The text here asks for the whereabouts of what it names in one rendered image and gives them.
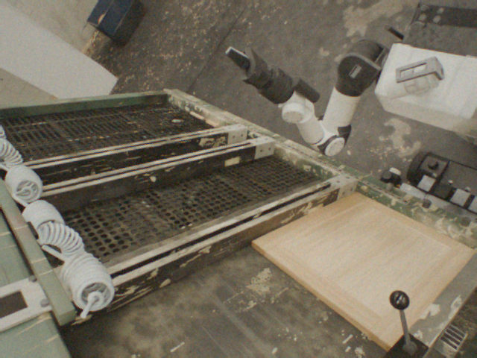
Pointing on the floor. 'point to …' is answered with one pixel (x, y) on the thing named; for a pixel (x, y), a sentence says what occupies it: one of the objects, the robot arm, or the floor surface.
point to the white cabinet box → (48, 59)
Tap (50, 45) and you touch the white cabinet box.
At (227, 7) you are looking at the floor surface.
